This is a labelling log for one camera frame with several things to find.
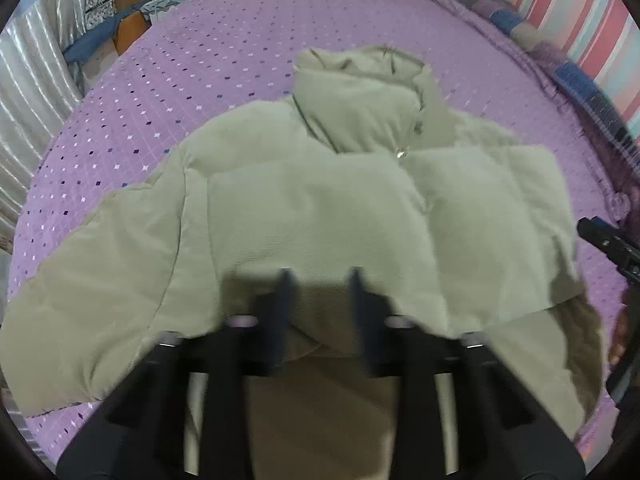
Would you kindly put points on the dark blue cloth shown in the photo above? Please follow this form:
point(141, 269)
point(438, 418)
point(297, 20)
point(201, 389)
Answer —
point(92, 42)

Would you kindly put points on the light blue cloth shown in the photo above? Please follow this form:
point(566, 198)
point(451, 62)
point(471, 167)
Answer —
point(167, 2)

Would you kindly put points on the black white patterned cloth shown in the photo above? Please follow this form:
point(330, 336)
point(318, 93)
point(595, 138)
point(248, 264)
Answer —
point(100, 10)

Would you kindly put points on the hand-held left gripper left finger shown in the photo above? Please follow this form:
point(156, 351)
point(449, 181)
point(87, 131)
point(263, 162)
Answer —
point(281, 310)

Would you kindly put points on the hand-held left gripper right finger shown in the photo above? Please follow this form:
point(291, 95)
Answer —
point(361, 310)

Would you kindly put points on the purple diamond-print bed sheet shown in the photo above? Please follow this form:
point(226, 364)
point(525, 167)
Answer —
point(225, 60)

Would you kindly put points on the person's right hand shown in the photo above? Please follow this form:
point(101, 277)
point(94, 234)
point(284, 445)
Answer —
point(621, 332)

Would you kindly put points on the beige puffer jacket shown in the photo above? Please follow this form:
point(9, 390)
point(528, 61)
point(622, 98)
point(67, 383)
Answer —
point(310, 210)

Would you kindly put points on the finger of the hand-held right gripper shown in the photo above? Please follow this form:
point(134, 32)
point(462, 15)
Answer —
point(607, 242)

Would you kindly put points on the silver pleated curtain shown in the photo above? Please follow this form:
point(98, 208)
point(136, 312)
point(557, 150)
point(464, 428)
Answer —
point(35, 90)

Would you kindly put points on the patchwork purple blue blanket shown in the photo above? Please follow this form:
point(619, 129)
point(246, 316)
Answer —
point(505, 15)

